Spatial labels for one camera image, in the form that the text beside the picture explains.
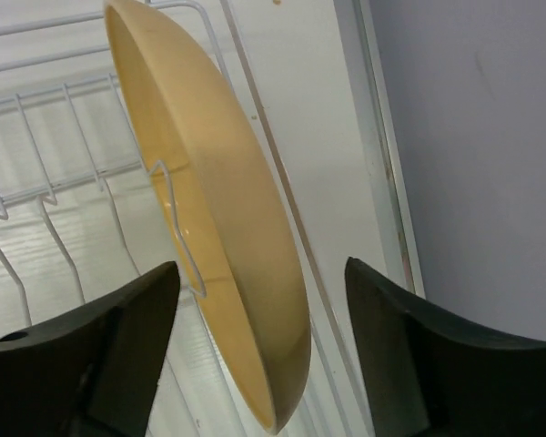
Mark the white wire dish rack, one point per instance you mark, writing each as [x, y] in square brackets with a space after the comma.
[79, 216]

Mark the plain yellow round plate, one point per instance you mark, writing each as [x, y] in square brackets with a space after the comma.
[233, 233]

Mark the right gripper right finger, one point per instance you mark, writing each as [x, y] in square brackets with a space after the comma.
[430, 372]

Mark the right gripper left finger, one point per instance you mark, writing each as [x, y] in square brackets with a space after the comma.
[94, 370]

